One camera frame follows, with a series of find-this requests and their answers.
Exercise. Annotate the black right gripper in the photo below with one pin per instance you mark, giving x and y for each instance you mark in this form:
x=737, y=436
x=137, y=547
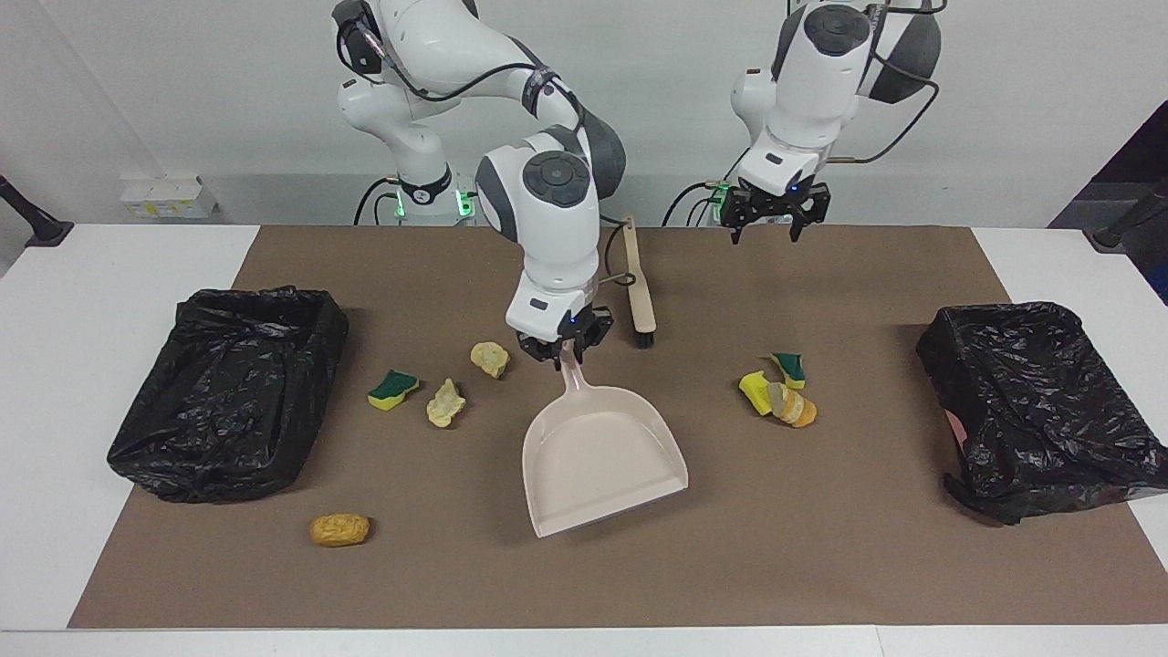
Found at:
x=595, y=324

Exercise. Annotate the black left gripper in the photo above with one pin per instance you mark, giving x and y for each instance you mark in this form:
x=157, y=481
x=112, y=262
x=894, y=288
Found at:
x=776, y=203

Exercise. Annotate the beige hand brush black bristles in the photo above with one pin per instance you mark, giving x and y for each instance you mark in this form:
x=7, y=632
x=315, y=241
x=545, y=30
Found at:
x=641, y=292

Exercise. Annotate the beige plastic dustpan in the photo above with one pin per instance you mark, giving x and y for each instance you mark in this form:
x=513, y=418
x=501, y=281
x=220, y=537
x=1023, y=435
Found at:
x=593, y=456

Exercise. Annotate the yellow green sponge piece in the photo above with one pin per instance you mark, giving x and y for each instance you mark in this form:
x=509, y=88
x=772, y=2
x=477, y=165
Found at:
x=792, y=368
x=392, y=388
x=756, y=391

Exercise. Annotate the orange crusted cream foam chunk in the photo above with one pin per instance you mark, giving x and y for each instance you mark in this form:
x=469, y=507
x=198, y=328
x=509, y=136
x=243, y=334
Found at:
x=796, y=409

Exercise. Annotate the golden brown foam chunk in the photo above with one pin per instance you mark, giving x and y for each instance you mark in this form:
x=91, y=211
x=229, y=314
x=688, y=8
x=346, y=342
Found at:
x=339, y=530

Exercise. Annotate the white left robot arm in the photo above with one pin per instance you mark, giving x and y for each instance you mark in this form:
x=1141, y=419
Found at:
x=821, y=82

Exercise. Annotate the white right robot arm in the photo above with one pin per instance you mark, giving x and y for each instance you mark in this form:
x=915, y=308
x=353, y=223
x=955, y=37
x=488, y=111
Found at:
x=547, y=237

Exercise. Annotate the black trash bag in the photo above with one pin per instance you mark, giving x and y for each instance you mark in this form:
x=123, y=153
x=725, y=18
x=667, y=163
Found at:
x=228, y=411
x=1031, y=392

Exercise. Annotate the brown paper table mat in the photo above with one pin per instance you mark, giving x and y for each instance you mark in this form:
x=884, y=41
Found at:
x=821, y=566

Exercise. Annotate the black stand leg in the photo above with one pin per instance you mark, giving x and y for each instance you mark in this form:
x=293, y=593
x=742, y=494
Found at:
x=1127, y=224
x=36, y=224

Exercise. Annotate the dark fabric panel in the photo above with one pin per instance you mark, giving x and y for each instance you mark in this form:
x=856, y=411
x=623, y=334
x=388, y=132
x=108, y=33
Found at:
x=1141, y=164

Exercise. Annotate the white wall socket box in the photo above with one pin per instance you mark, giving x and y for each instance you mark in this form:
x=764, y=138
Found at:
x=169, y=196

